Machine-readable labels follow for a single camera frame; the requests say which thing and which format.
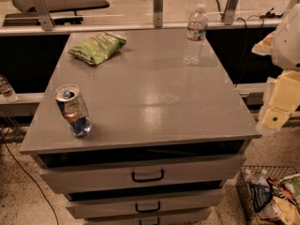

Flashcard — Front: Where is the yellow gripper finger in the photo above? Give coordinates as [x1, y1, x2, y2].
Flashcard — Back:
[251, 32, 275, 56]
[256, 70, 300, 135]

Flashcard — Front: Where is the redbull can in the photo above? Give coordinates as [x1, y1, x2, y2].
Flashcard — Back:
[54, 83, 92, 138]

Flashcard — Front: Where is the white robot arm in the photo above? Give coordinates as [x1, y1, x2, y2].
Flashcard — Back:
[252, 4, 300, 135]

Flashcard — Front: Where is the clear water bottle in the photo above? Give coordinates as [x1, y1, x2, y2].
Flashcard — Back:
[184, 4, 208, 66]

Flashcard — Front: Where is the bottle in basket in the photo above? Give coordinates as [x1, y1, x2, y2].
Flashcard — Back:
[243, 169, 268, 186]

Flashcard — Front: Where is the water bottle at left edge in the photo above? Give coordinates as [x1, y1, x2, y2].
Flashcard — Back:
[0, 75, 18, 102]

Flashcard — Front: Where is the green snack bag in basket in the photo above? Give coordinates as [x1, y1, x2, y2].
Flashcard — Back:
[280, 173, 300, 204]

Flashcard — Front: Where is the blue snack bag in basket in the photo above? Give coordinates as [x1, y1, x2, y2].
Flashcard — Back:
[248, 183, 273, 212]

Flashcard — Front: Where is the yellow snack bag in basket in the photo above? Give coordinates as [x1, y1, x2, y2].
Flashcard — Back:
[258, 197, 300, 225]

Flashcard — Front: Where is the grey drawer cabinet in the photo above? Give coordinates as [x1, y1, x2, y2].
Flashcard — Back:
[21, 28, 257, 225]

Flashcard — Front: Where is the green chip bag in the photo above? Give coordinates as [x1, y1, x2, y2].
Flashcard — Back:
[67, 33, 127, 66]

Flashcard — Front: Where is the right metal bracket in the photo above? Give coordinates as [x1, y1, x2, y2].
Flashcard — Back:
[221, 0, 239, 25]

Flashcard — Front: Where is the metal bracket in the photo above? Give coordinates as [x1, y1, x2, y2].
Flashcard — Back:
[221, 0, 239, 25]
[32, 0, 54, 31]
[153, 0, 163, 27]

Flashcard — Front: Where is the wire basket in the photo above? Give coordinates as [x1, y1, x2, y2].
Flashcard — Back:
[236, 165, 297, 225]

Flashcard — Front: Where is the middle metal bracket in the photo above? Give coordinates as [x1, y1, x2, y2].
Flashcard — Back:
[153, 0, 163, 27]

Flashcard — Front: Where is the top drawer black handle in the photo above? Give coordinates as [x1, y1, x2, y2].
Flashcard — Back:
[131, 170, 165, 183]

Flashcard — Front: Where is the drawer black handle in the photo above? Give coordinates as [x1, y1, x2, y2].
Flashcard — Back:
[139, 217, 160, 225]
[131, 170, 165, 183]
[135, 202, 161, 214]

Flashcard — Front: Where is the bottom drawer black handle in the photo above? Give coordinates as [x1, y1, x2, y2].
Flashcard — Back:
[139, 217, 160, 225]

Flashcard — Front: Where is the middle drawer black handle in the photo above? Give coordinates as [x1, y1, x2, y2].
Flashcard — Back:
[135, 202, 161, 214]

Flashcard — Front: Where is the left metal bracket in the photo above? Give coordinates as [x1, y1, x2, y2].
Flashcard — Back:
[32, 0, 54, 31]

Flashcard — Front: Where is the black floor cable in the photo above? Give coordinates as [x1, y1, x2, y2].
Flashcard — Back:
[0, 131, 60, 225]

